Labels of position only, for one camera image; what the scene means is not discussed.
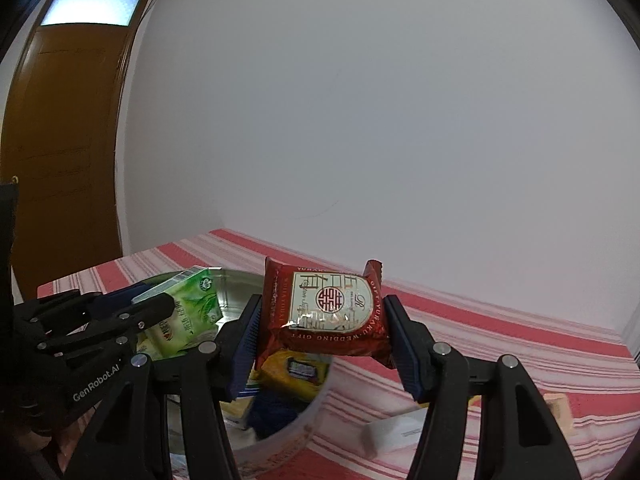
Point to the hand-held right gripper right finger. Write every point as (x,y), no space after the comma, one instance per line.
(406,355)

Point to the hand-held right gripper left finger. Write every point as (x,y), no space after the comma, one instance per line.
(245,355)

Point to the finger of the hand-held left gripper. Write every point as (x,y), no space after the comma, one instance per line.
(115,300)
(130,317)

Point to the yellow snack packet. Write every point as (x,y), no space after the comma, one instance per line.
(285,370)

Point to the blue cloth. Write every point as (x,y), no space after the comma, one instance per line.
(270,412)

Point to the green leaf print tissue pack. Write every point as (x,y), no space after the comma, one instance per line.
(195,310)

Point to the red snack packet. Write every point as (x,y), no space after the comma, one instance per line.
(325,310)

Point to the round silver metal tin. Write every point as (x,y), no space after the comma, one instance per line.
(285,440)

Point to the white tissue pack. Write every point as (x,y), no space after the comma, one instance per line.
(395,432)

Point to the red striped bed sheet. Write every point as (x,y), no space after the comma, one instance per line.
(500,330)

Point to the brown wooden door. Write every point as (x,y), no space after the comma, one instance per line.
(65,160)

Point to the beige snack packet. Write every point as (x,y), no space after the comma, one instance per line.
(557,410)

